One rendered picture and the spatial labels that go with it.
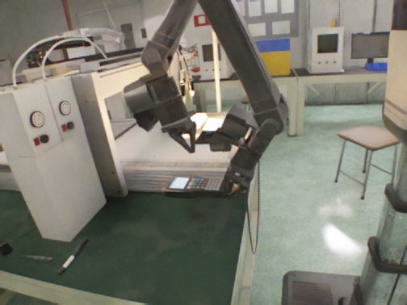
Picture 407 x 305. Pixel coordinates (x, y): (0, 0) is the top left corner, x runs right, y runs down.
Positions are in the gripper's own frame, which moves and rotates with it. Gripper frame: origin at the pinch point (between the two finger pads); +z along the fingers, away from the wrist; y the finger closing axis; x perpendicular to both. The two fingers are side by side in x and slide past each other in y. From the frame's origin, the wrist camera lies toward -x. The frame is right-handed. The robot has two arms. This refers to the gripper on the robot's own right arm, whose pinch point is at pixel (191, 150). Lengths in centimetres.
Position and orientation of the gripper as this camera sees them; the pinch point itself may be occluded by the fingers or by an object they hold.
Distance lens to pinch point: 69.4
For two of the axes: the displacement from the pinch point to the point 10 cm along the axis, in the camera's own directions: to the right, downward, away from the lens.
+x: 9.0, -2.3, -3.8
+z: 3.6, 8.8, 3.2
